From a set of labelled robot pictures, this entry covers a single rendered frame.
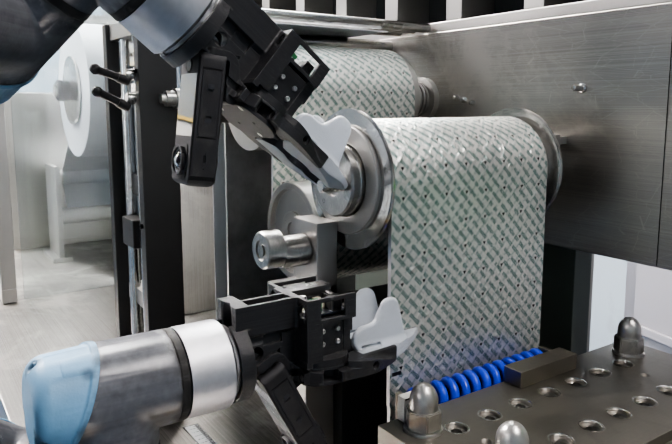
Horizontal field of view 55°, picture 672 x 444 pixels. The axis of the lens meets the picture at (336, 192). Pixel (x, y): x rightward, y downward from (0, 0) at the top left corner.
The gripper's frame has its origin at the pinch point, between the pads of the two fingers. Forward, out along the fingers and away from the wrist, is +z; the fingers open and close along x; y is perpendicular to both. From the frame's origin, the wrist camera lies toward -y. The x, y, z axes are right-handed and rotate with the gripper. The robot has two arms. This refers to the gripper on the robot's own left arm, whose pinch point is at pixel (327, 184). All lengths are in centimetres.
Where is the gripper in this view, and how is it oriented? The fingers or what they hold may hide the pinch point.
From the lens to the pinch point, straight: 64.2
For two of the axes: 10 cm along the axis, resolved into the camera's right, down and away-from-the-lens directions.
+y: 5.3, -8.1, 2.5
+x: -5.6, -1.1, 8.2
